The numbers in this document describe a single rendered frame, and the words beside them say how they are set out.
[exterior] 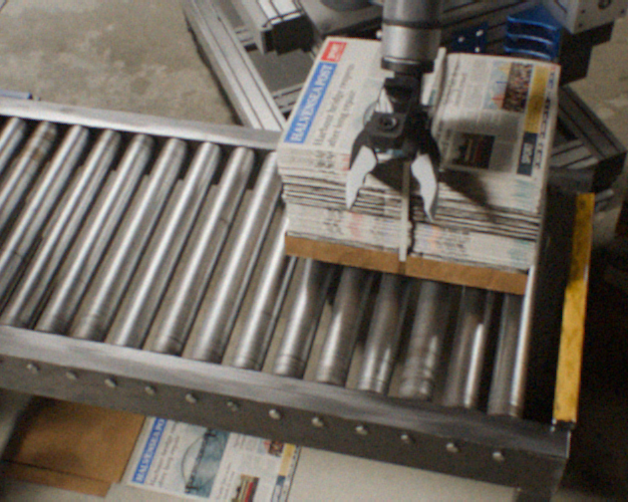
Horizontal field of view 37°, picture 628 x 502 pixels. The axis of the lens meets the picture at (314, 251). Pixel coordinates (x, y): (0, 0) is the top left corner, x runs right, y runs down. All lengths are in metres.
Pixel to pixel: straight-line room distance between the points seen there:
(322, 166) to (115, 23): 2.16
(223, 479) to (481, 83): 1.16
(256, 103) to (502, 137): 1.39
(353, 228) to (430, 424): 0.31
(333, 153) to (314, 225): 0.16
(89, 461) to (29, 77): 1.46
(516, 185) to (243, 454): 1.16
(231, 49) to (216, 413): 1.59
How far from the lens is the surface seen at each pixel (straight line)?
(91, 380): 1.48
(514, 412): 1.36
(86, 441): 2.33
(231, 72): 2.77
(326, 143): 1.32
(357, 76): 1.44
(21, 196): 1.74
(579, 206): 1.58
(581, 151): 2.51
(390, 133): 1.15
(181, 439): 2.27
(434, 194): 1.23
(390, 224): 1.38
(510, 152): 1.31
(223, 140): 1.71
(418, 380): 1.37
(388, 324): 1.43
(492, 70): 1.47
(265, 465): 2.21
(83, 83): 3.19
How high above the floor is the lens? 1.98
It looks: 51 degrees down
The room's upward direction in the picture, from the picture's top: 6 degrees counter-clockwise
